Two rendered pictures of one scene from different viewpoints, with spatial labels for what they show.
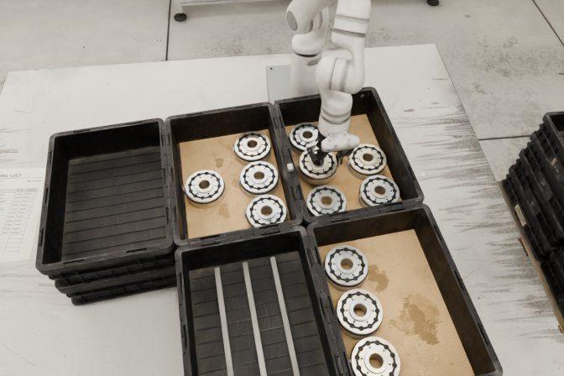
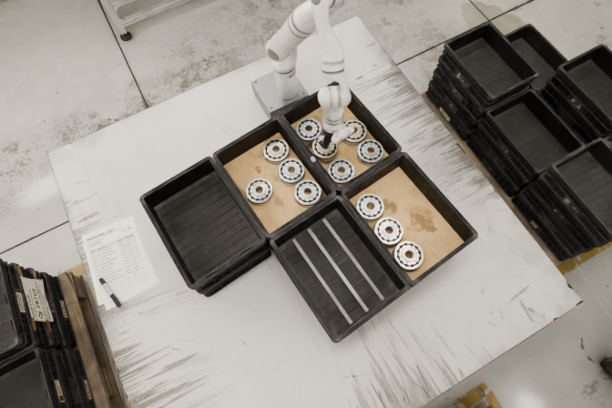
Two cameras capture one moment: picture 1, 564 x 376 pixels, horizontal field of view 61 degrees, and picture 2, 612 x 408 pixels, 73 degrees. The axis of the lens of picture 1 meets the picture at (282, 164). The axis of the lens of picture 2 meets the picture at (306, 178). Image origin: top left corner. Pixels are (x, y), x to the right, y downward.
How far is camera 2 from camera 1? 0.48 m
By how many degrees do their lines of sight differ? 16
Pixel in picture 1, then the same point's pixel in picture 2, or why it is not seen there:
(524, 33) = not seen: outside the picture
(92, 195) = (185, 225)
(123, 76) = (143, 124)
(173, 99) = (191, 129)
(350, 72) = (342, 95)
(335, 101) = (334, 113)
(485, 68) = (384, 2)
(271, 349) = (348, 272)
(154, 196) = (228, 209)
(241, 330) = (325, 269)
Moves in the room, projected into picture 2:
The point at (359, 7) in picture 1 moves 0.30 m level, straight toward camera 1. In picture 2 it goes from (338, 55) to (364, 142)
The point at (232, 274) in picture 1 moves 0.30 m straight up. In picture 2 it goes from (304, 239) to (300, 212)
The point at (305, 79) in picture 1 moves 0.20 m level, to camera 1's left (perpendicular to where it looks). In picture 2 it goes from (289, 86) to (243, 103)
